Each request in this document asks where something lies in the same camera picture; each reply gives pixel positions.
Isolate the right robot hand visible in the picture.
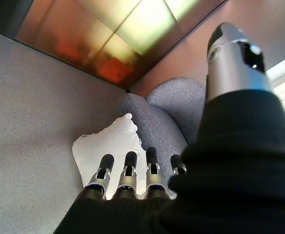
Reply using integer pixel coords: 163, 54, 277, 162
54, 22, 285, 234

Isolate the white fringed cushion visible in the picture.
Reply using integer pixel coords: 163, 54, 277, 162
72, 113, 147, 199

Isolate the grey fabric armchair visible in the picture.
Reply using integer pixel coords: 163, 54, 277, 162
119, 77, 206, 199

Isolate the grey rug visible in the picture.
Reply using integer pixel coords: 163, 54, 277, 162
0, 24, 131, 234

